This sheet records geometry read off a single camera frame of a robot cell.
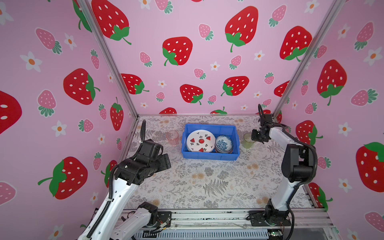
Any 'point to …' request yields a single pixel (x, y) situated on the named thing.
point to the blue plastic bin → (230, 130)
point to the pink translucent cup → (172, 136)
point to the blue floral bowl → (223, 144)
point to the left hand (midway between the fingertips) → (163, 161)
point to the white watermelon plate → (201, 141)
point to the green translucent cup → (248, 142)
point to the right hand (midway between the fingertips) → (255, 136)
